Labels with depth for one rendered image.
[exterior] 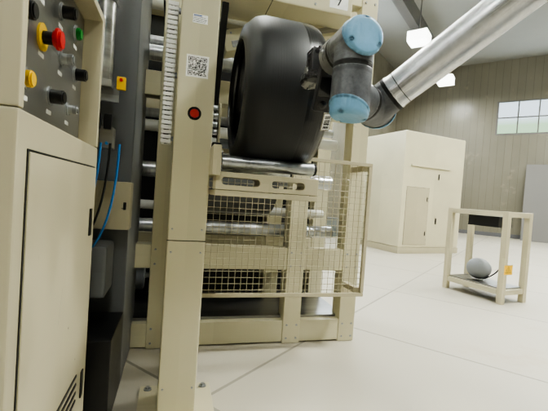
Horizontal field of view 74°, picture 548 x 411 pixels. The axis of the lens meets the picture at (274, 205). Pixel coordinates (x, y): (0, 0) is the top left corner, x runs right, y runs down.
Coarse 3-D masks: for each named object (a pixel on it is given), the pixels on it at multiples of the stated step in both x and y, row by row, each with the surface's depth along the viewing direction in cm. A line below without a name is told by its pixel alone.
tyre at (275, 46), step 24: (264, 24) 117; (288, 24) 120; (240, 48) 140; (264, 48) 112; (288, 48) 114; (240, 72) 156; (264, 72) 111; (288, 72) 113; (240, 96) 162; (264, 96) 112; (288, 96) 114; (312, 96) 115; (240, 120) 122; (264, 120) 115; (288, 120) 116; (312, 120) 118; (240, 144) 125; (264, 144) 121; (288, 144) 122; (312, 144) 124
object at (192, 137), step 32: (192, 0) 123; (192, 32) 123; (192, 96) 124; (192, 128) 125; (192, 160) 125; (192, 192) 126; (192, 224) 126; (192, 256) 127; (192, 288) 127; (192, 320) 128; (160, 352) 126; (192, 352) 128; (160, 384) 126; (192, 384) 129
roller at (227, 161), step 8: (224, 160) 120; (232, 160) 121; (240, 160) 122; (248, 160) 123; (256, 160) 124; (264, 160) 125; (272, 160) 126; (224, 168) 122; (232, 168) 122; (240, 168) 123; (248, 168) 123; (256, 168) 124; (264, 168) 124; (272, 168) 125; (280, 168) 126; (288, 168) 126; (296, 168) 127; (304, 168) 128; (312, 168) 129
